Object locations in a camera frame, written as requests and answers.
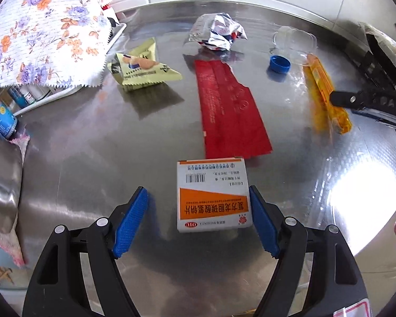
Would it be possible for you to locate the orange transparent wrapper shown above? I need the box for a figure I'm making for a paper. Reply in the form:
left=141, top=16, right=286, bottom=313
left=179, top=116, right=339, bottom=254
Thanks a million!
left=303, top=54, right=352, bottom=134

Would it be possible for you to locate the clear plastic bottle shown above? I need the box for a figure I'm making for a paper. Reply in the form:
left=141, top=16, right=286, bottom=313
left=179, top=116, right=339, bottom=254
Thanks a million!
left=271, top=26, right=318, bottom=66

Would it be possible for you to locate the blue bottle cap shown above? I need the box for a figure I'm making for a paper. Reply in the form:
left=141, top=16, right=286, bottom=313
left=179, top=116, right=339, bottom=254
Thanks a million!
left=269, top=55, right=291, bottom=74

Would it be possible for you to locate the orange white medicine box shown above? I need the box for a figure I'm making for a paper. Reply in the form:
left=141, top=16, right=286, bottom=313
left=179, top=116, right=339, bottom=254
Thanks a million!
left=177, top=157, right=252, bottom=232

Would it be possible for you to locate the red foil snack bag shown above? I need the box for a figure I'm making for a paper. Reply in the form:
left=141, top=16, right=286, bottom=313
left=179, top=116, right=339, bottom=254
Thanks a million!
left=194, top=60, right=272, bottom=159

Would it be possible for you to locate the silver foil wrapper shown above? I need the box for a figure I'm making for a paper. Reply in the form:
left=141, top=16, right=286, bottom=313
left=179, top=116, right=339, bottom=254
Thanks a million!
left=186, top=13, right=247, bottom=51

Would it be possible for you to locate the yellow-green snack packet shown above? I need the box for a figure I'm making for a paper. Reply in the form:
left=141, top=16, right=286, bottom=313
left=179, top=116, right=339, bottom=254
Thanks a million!
left=107, top=38, right=182, bottom=92

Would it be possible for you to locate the black gas stove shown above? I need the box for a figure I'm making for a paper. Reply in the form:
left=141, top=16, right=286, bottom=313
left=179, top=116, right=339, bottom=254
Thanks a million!
left=359, top=22, right=396, bottom=93

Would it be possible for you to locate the white cloth on wok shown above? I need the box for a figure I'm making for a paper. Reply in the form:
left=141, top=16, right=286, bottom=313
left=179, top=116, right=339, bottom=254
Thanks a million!
left=357, top=21, right=396, bottom=80

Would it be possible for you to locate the stainless steel pot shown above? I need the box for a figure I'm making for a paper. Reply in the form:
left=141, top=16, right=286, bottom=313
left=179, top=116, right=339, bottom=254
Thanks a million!
left=0, top=135, right=23, bottom=234

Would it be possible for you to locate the blue-label small bottle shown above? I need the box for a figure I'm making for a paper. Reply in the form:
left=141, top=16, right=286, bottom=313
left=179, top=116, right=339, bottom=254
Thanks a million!
left=0, top=101, right=18, bottom=139

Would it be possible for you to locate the floral cloth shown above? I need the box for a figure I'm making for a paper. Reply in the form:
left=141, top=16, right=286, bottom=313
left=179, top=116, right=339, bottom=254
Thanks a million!
left=0, top=0, right=111, bottom=88

